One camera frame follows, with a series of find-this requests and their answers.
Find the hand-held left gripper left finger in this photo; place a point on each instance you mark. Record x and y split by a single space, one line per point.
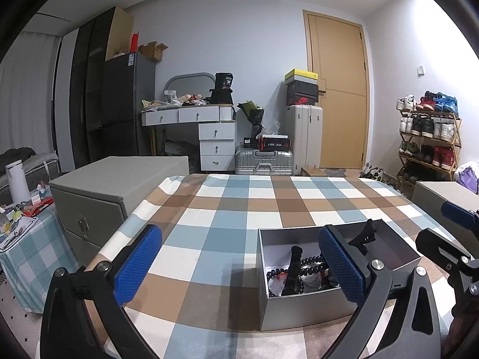
138 265

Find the dark wardrobe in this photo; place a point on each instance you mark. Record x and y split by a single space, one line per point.
86 89

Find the white thermos bottle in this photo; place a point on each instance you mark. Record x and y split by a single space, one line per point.
18 181

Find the wooden door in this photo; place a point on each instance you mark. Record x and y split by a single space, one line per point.
336 93

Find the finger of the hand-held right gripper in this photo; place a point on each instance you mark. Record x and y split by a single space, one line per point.
445 248
458 213

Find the black clip object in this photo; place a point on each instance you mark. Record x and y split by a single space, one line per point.
292 269

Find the plaid blanket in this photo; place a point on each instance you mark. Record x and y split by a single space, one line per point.
232 213

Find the red packet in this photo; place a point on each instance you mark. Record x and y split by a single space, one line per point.
134 43

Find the white curtain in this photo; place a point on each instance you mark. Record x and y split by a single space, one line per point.
26 93

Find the teal plaid side table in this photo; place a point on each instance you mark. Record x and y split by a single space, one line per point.
33 254

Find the yellow shoe box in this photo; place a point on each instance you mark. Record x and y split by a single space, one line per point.
301 75

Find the open cardboard box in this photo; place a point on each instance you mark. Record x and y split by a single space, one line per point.
153 50

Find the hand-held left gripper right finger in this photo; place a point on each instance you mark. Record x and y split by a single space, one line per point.
340 265

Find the silver suitcase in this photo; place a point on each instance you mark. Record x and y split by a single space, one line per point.
262 160

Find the plain grey cabinet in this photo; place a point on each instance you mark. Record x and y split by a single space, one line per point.
438 192

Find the rows of shoes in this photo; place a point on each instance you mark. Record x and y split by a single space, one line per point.
428 127

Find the black box with red edge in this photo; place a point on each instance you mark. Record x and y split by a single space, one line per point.
275 142

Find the person's right hand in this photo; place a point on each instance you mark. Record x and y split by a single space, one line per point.
462 331

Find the dark clothes pile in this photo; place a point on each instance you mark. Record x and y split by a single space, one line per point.
17 159

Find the small wooden stool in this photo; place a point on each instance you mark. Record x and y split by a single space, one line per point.
313 172

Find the dark bag under desk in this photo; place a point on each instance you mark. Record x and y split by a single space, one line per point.
181 149

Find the black and red shoe box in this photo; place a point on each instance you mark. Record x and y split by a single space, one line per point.
302 99

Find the oval mirror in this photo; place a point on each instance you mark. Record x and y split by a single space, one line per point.
191 84

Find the flat cardboard sheet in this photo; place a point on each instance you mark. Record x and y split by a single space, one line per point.
119 33

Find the black printed box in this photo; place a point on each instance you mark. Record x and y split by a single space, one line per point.
222 88

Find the white round lid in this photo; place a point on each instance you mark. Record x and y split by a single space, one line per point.
312 280

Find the small black box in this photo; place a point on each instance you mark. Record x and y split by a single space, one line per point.
250 143

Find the grey shoe box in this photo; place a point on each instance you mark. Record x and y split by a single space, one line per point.
302 87

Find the white upright suitcase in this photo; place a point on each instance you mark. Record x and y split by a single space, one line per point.
303 138

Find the dark grey refrigerator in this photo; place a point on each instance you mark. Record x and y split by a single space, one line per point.
127 104

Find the grey cardboard box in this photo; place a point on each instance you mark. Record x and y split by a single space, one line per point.
299 312

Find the wooden shoe rack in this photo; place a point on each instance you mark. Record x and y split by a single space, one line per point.
430 157

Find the black hair claw clip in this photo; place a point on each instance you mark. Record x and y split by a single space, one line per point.
363 237

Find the dark wrapped flower bouquet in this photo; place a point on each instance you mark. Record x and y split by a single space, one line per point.
252 114

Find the desk clutter pile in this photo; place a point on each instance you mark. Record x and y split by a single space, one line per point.
176 101

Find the purple bag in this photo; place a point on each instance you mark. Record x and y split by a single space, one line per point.
467 179

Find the white desk with drawers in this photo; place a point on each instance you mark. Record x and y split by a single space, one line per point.
217 138

